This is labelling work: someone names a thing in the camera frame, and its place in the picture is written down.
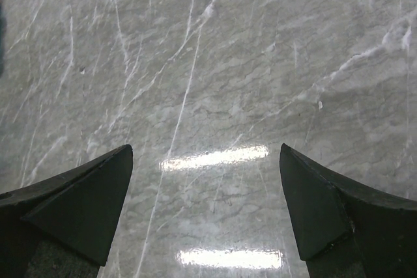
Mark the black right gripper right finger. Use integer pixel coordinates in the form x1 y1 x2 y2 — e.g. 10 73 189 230
280 144 416 277

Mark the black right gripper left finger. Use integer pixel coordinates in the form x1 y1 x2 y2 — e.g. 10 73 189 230
1 145 133 277

